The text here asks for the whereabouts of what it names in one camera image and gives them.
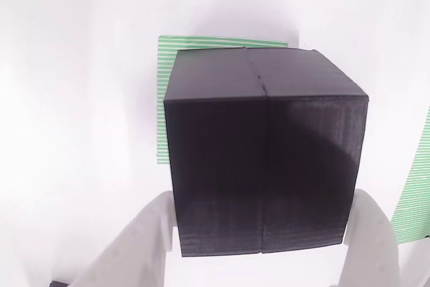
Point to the green paper strip with arrows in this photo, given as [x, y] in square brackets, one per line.
[416, 199]

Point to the black plastic cube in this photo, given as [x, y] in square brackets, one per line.
[262, 166]

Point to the green striped square sheet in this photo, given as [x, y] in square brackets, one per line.
[164, 65]

